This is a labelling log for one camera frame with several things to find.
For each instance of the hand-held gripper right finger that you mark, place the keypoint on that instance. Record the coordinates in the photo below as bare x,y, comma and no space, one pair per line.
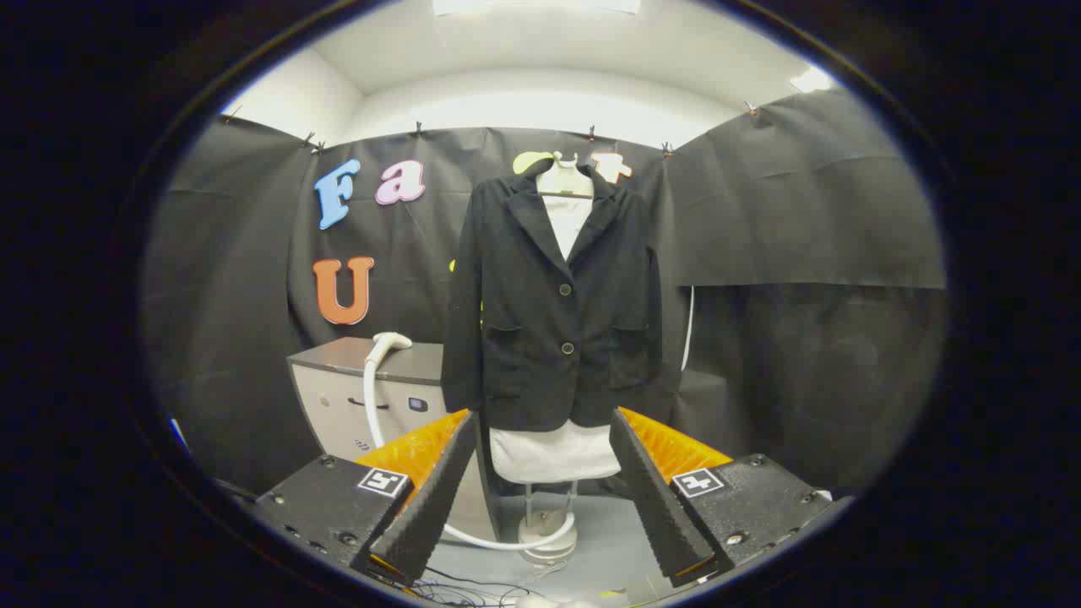
659,507

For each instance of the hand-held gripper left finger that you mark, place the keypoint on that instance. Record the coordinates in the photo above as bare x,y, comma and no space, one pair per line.
435,507

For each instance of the white garment steamer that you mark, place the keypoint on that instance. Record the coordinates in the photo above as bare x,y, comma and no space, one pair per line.
388,342

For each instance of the black blazer jacket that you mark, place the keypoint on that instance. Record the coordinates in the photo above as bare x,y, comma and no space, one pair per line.
532,338

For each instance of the white mannequin torso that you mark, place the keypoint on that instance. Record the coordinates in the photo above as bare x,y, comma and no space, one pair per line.
553,452

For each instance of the grey cabinet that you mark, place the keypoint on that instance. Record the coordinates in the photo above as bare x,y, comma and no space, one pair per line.
338,405

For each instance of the black backdrop cloth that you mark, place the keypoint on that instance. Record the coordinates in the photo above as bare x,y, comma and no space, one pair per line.
253,295

